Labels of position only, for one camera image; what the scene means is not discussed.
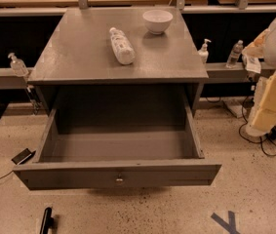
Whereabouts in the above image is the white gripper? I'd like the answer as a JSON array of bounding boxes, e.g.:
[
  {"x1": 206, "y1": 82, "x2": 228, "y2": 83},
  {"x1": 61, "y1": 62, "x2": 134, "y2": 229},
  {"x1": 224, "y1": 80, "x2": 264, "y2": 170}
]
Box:
[{"x1": 246, "y1": 73, "x2": 276, "y2": 137}]

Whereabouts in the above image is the white pump dispenser bottle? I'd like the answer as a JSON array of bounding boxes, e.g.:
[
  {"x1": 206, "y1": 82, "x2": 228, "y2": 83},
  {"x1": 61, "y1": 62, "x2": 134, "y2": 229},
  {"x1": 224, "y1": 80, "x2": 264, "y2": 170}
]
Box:
[{"x1": 198, "y1": 39, "x2": 211, "y2": 63}]

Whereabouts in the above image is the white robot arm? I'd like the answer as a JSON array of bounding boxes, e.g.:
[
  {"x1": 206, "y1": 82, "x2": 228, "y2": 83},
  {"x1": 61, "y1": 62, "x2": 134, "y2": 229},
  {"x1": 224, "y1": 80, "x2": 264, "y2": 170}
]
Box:
[{"x1": 242, "y1": 18, "x2": 276, "y2": 137}]

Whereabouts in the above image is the grey drawer cabinet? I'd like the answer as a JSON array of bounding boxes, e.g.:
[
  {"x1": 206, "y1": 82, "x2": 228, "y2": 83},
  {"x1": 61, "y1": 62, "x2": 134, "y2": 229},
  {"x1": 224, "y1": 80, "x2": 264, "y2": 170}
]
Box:
[{"x1": 29, "y1": 8, "x2": 207, "y2": 134}]

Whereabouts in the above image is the black object bottom floor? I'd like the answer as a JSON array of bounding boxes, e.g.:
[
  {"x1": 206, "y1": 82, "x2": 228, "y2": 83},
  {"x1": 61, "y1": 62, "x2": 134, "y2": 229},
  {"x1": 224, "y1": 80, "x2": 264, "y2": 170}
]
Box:
[{"x1": 39, "y1": 207, "x2": 54, "y2": 234}]

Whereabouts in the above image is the black power adapter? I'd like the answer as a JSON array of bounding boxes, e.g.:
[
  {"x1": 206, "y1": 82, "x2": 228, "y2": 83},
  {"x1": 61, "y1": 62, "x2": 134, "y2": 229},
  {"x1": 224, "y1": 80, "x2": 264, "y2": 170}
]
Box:
[{"x1": 12, "y1": 148, "x2": 35, "y2": 165}]

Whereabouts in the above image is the white ceramic bowl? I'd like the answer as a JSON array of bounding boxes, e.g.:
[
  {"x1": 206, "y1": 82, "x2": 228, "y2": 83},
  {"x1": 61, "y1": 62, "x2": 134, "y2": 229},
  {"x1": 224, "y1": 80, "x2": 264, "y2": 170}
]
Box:
[{"x1": 142, "y1": 10, "x2": 174, "y2": 34}]

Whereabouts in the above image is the open grey top drawer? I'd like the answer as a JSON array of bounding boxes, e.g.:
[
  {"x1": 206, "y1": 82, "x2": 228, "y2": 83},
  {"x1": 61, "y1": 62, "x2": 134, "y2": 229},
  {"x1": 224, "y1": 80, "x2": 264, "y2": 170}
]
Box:
[{"x1": 14, "y1": 95, "x2": 221, "y2": 190}]

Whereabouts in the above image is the clear soap pump bottle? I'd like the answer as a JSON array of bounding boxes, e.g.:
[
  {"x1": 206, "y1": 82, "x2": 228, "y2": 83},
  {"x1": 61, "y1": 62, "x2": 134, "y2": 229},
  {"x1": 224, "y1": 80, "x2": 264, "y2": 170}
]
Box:
[{"x1": 8, "y1": 53, "x2": 29, "y2": 77}]

